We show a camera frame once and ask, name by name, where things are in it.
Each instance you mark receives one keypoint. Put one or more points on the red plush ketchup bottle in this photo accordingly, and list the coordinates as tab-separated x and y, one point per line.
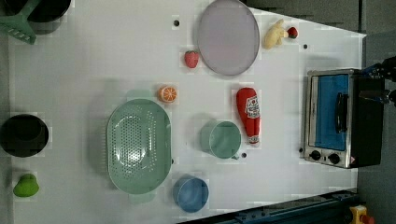
248	107

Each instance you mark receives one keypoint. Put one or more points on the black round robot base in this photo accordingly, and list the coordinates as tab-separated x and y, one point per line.
24	135

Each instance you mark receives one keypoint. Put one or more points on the green mug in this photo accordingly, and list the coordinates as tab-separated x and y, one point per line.
221	138

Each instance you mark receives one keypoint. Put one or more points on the plush orange half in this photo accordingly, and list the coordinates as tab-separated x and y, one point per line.
167	94

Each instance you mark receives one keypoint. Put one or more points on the red plush strawberry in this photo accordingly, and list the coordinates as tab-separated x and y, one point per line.
191	58

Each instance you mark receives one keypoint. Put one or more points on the grey round plate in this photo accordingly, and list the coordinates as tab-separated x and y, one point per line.
228	37

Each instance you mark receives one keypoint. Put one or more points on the blue cup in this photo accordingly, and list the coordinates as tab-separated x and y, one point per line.
190	193

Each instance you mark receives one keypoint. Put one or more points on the plush peeled banana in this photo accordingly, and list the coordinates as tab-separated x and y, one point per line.
275	35

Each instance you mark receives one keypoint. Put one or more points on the small red strawberry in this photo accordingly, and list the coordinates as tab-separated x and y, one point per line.
293	32

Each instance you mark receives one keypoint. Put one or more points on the black toaster oven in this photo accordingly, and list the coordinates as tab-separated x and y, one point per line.
342	129

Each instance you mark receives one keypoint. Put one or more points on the black cylindrical container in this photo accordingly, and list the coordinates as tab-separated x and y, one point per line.
47	17

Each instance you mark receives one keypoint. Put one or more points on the green plush pear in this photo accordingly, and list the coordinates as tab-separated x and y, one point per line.
26	187

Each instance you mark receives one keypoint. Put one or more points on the yellow red toy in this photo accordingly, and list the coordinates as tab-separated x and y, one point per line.
360	216

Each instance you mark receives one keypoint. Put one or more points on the green spatula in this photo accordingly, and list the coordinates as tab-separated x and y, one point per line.
18	26

